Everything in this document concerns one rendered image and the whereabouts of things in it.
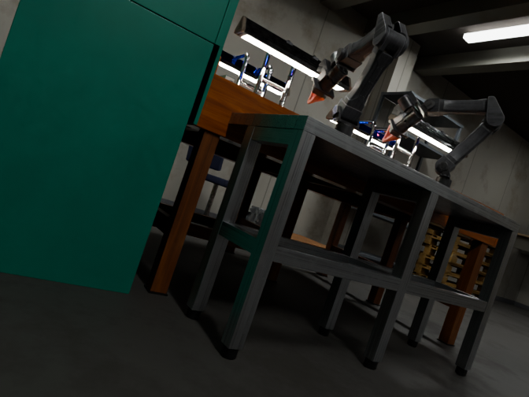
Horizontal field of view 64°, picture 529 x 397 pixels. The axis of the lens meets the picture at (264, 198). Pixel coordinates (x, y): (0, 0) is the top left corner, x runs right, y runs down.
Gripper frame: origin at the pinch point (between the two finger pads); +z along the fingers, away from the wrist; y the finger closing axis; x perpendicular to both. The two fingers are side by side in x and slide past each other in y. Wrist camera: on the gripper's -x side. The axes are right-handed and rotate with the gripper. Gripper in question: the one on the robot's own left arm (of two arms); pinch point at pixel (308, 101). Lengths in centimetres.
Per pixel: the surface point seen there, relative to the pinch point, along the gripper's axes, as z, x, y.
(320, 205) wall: 238, -159, -243
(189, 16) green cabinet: -13, 8, 60
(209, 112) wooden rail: 5.1, 23.9, 42.8
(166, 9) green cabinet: -12, 9, 67
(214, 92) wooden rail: 0.9, 18.9, 43.4
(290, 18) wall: 115, -293, -114
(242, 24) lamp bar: 0.5, -27.7, 30.7
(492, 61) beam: 14, -258, -327
